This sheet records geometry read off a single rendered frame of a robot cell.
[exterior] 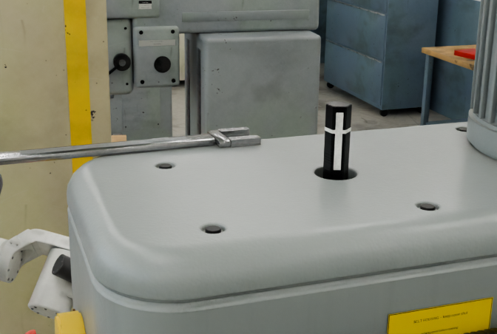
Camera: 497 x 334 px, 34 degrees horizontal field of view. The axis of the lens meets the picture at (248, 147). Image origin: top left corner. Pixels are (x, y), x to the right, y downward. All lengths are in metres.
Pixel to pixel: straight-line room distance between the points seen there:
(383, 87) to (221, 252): 7.56
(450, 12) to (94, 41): 6.18
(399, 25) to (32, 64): 5.98
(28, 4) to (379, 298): 1.85
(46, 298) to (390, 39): 6.91
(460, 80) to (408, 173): 7.43
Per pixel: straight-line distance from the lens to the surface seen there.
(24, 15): 2.34
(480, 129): 0.77
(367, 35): 8.30
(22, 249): 1.34
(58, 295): 1.30
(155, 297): 0.54
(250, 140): 0.76
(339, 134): 0.68
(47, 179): 2.46
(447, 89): 8.32
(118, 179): 0.68
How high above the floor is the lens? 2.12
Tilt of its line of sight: 17 degrees down
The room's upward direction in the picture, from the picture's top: 1 degrees clockwise
